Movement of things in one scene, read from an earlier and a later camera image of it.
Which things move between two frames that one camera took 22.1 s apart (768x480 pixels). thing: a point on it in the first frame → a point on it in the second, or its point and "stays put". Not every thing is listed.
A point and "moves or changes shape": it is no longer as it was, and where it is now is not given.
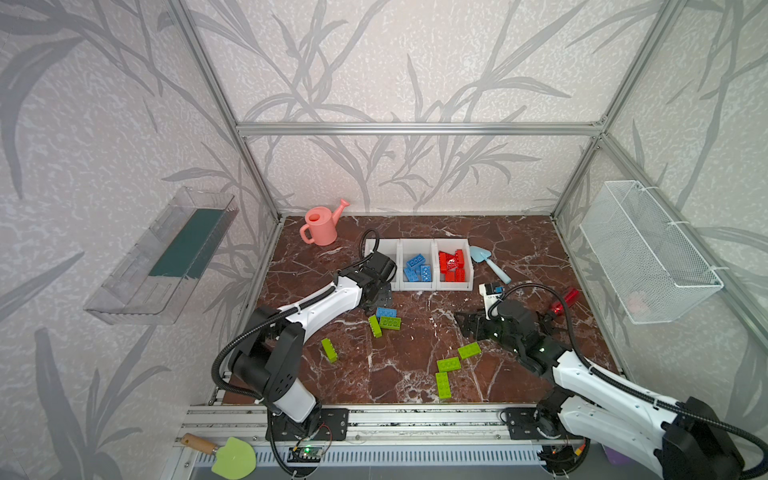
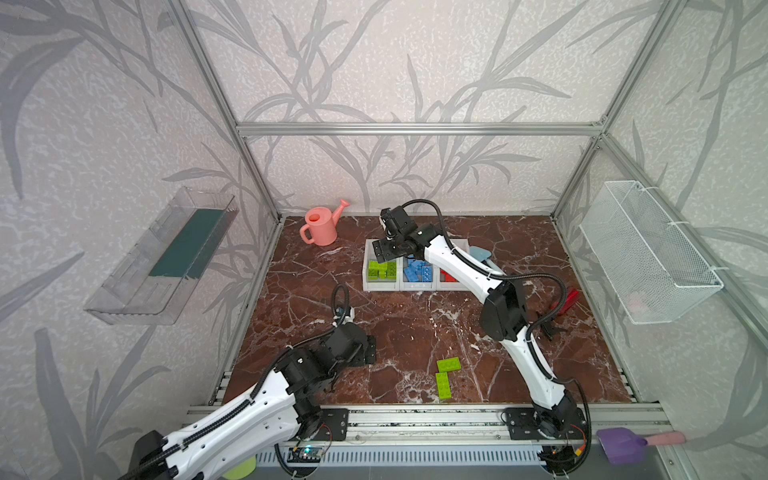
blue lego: (416, 261) stays put
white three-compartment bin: (428, 264) stays put
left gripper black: (381, 287) → (365, 349)
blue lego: (426, 273) stays put
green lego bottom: (443, 385) stays put
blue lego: (412, 274) stays put
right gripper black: (483, 325) → (387, 250)
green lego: (448, 364) stays put
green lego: (391, 323) moves or changes shape
